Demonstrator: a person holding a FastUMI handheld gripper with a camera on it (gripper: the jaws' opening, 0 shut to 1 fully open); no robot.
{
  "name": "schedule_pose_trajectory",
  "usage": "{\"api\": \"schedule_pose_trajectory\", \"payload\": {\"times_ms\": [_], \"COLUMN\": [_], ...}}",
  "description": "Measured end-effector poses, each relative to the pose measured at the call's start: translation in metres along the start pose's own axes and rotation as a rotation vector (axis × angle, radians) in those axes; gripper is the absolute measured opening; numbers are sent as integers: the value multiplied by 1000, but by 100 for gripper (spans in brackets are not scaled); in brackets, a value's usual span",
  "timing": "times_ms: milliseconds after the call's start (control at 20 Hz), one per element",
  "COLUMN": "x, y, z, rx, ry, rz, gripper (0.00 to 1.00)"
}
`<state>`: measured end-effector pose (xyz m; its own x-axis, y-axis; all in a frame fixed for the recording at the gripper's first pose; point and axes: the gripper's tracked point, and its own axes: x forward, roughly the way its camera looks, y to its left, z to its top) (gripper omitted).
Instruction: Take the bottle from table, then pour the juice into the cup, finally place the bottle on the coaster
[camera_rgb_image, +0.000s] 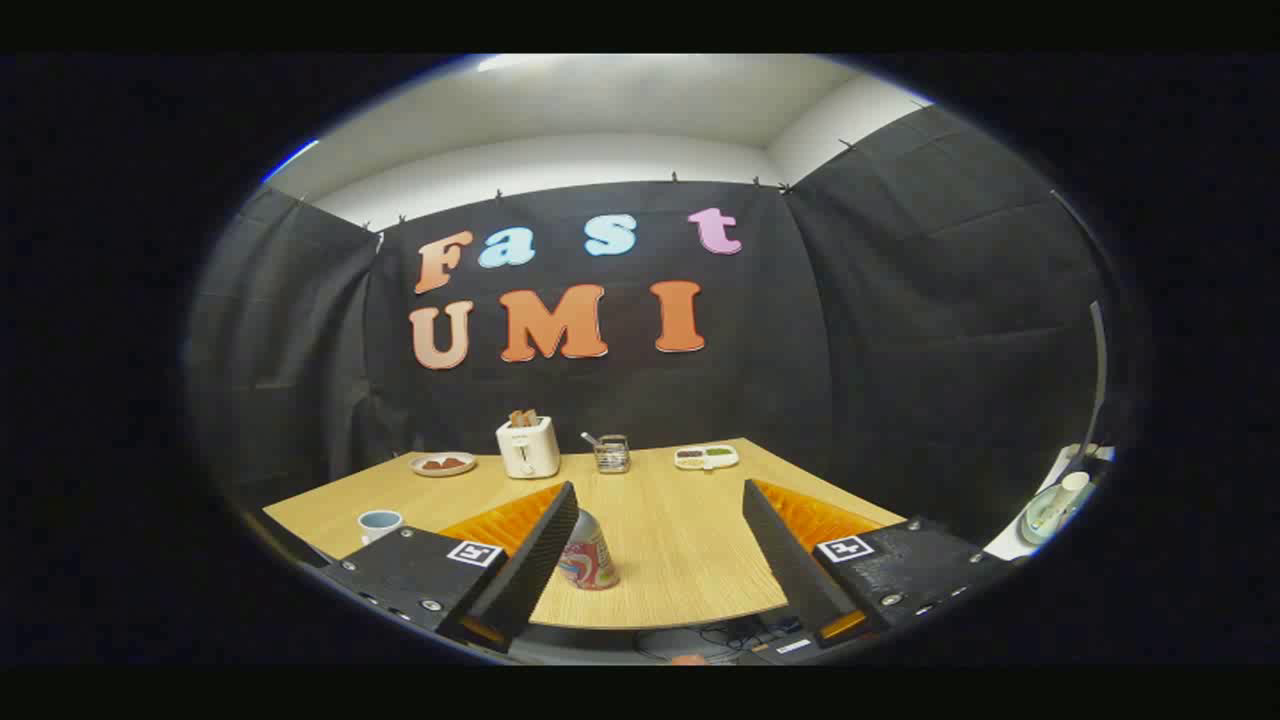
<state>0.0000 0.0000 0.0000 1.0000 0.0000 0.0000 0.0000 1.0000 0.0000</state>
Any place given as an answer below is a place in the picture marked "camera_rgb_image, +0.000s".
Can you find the silver juice bottle colourful label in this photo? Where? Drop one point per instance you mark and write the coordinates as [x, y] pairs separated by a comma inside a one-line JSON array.
[[592, 562]]

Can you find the white divided tray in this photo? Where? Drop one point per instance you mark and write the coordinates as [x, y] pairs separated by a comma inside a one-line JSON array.
[[706, 457]]

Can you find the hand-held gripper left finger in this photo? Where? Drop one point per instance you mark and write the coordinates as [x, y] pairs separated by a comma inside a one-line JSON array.
[[535, 560]]

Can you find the wooden table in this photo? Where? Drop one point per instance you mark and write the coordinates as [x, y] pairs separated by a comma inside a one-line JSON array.
[[680, 540]]

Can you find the white round plate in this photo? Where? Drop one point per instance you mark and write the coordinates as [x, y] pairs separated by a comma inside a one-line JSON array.
[[443, 472]]

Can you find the small white container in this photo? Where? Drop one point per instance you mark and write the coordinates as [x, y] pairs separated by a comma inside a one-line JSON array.
[[1074, 482]]

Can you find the white side table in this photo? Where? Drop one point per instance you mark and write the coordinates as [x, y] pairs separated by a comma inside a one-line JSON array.
[[1008, 545]]

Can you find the white toaster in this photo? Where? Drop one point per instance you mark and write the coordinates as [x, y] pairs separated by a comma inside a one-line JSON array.
[[528, 450]]

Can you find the pale green bowl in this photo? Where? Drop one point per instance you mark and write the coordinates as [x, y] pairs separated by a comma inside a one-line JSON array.
[[1045, 515]]

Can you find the white cup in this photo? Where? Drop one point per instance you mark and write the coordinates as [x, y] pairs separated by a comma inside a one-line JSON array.
[[379, 525]]

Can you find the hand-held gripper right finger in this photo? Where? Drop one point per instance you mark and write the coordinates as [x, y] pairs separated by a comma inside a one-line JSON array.
[[785, 560]]

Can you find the black backdrop cloth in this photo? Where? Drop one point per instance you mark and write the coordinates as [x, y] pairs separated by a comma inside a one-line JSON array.
[[900, 350]]

